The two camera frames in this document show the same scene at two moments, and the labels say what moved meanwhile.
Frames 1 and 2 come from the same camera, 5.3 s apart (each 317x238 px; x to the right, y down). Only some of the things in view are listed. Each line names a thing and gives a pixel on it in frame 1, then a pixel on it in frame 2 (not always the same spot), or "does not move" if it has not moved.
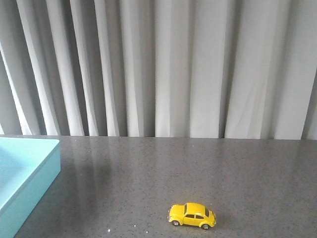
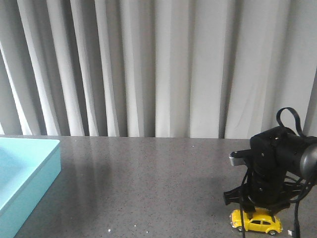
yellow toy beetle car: [191, 213] to [261, 221]
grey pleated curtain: [210, 69] does not move
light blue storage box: [28, 167] does not move
